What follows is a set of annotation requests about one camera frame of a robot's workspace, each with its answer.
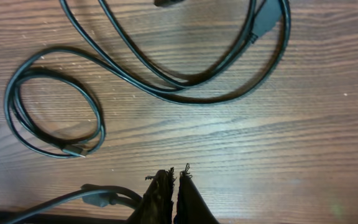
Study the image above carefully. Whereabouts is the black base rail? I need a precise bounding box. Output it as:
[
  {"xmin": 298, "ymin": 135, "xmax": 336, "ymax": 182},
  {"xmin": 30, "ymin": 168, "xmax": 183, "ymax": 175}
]
[{"xmin": 0, "ymin": 211, "xmax": 126, "ymax": 224}]

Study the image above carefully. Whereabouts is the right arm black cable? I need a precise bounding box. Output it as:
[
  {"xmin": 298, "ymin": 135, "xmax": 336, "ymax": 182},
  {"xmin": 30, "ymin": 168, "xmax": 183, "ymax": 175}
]
[{"xmin": 0, "ymin": 183, "xmax": 142, "ymax": 224}]

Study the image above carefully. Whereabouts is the black usb cable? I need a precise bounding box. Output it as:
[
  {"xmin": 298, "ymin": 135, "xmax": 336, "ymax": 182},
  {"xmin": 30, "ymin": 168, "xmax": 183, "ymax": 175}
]
[
  {"xmin": 98, "ymin": 0, "xmax": 284, "ymax": 88},
  {"xmin": 4, "ymin": 0, "xmax": 291, "ymax": 159}
]

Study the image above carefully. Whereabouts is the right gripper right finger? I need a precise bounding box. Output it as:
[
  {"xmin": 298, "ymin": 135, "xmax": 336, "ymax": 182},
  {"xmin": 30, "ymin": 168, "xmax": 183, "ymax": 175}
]
[{"xmin": 173, "ymin": 163, "xmax": 219, "ymax": 224}]

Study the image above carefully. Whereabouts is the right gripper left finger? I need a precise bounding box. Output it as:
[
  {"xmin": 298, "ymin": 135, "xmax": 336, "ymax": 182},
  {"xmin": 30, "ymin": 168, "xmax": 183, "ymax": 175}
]
[{"xmin": 126, "ymin": 167, "xmax": 175, "ymax": 224}]

